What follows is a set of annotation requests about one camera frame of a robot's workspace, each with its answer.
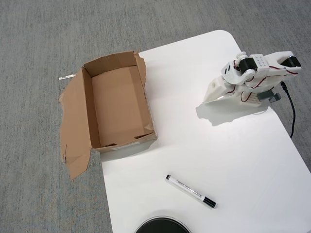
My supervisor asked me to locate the white gripper with slots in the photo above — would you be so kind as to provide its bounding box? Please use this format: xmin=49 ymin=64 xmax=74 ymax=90
xmin=203 ymin=61 xmax=254 ymax=105

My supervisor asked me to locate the white marker pen black cap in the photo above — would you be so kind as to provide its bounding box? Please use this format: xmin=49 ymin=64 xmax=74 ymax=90
xmin=165 ymin=174 xmax=217 ymax=209

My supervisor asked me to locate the open brown cardboard box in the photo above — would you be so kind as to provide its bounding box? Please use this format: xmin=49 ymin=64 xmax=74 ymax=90
xmin=57 ymin=50 xmax=159 ymax=181

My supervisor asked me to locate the grey table clamp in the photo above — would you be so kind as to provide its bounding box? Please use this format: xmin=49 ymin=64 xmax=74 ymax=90
xmin=258 ymin=89 xmax=282 ymax=104

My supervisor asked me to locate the black round disc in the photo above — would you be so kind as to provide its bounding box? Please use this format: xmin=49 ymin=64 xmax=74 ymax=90
xmin=134 ymin=215 xmax=193 ymax=233

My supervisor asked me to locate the black power cable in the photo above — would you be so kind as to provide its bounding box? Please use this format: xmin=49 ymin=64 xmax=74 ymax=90
xmin=280 ymin=82 xmax=296 ymax=139

